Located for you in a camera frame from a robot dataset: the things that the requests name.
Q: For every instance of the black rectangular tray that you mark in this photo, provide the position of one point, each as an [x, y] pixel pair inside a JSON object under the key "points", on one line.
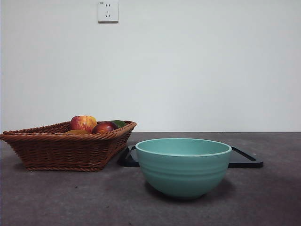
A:
{"points": [[244, 161]]}

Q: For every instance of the teal ceramic bowl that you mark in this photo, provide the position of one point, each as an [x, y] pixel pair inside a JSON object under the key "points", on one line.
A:
{"points": [[183, 174]]}

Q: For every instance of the green fruit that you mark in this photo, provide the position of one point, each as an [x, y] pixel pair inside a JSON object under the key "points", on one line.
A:
{"points": [[120, 123]]}

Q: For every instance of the white wall socket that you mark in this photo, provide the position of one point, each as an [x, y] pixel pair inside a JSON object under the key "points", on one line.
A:
{"points": [[108, 11]]}

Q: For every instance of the red and yellow apple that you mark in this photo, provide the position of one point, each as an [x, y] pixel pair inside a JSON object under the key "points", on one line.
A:
{"points": [[82, 123]]}

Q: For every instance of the brown wicker basket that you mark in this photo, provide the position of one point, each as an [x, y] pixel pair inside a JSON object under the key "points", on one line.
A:
{"points": [[61, 150]]}

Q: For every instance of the dark red round fruit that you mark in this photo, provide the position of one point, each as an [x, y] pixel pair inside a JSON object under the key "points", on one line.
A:
{"points": [[104, 128]]}

